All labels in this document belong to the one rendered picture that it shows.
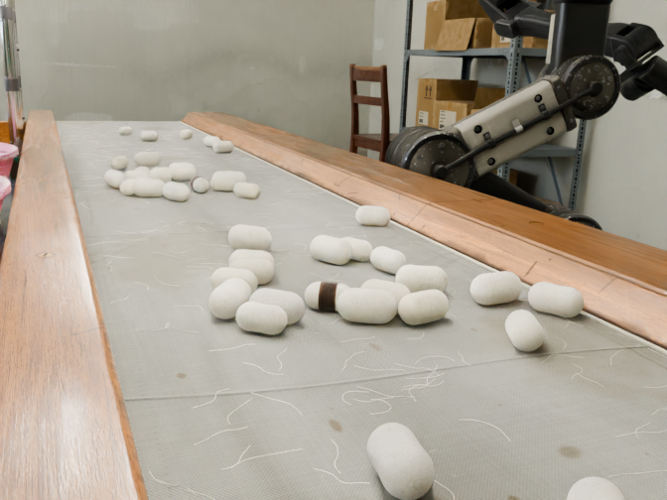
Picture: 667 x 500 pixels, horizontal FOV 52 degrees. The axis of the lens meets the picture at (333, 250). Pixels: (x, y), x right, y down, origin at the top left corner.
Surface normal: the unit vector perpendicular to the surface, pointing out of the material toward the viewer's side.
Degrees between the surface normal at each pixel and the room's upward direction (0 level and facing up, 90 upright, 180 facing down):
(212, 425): 0
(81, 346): 0
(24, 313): 0
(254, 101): 90
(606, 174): 90
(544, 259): 45
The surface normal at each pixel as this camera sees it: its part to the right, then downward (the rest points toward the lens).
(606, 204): -0.95, 0.06
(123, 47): 0.34, 0.25
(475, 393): 0.04, -0.96
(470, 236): -0.63, -0.63
